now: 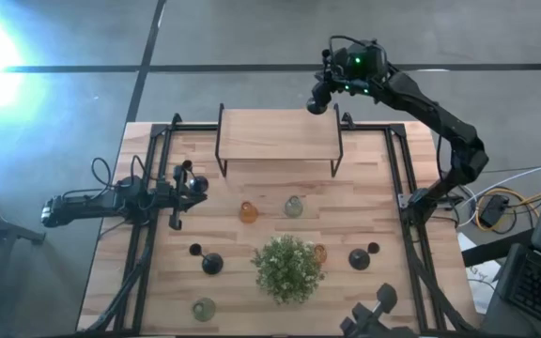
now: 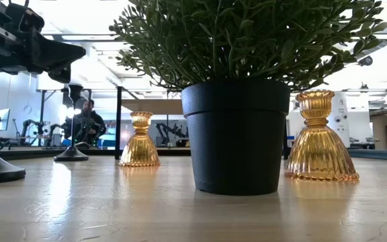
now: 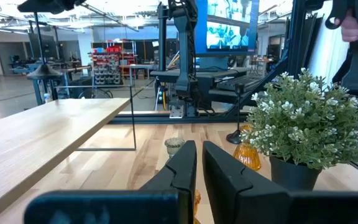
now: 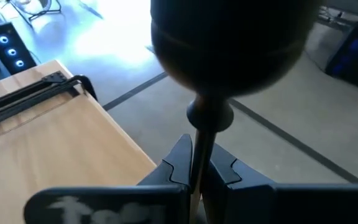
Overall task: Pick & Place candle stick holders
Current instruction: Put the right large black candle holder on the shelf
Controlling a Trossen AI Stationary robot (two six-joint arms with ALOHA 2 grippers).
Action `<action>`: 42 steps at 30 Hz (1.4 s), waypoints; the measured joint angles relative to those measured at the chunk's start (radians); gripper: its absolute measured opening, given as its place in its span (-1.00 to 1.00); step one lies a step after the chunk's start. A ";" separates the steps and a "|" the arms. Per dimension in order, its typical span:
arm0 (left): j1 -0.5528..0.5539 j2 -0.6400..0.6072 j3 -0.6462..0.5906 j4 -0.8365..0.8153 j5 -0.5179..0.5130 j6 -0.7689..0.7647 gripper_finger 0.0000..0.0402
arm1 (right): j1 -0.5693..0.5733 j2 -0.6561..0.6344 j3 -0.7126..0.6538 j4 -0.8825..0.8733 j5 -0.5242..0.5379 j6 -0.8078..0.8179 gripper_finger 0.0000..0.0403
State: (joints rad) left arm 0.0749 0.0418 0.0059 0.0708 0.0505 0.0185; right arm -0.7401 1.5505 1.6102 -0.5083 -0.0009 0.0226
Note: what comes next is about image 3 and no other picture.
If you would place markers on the medium black candlestick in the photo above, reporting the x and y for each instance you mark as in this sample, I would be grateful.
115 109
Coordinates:
235 137

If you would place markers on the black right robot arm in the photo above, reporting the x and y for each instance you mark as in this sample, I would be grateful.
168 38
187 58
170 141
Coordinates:
185 56

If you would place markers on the black blurry overhead object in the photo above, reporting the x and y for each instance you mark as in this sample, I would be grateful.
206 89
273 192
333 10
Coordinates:
48 5

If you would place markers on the red parts bin rack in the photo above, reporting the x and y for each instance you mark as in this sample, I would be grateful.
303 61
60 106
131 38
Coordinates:
110 67

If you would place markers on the amber glass candle holder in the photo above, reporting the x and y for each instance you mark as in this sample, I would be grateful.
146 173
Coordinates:
196 200
247 157

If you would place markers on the black computer cart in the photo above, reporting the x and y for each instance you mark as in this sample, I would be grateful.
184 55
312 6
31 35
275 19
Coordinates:
219 74

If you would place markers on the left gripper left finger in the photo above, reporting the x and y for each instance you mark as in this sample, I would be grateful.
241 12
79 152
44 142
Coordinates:
179 186

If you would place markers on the potted plant in black pot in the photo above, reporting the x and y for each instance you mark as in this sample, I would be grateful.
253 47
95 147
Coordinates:
306 124

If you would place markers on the black keyboard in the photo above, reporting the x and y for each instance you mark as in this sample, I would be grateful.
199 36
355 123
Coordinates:
238 83

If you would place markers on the large display monitor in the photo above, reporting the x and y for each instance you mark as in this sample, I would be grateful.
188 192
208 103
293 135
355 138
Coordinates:
225 28

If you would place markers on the person's hand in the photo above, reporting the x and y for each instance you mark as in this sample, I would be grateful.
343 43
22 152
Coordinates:
353 29

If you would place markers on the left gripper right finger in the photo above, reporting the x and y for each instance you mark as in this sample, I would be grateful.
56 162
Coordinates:
228 193

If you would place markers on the green glass candle holder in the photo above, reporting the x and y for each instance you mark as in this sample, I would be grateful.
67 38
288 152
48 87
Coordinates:
174 146

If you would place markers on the tall black candlestick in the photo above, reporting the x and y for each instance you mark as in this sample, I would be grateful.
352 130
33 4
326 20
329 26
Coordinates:
43 73

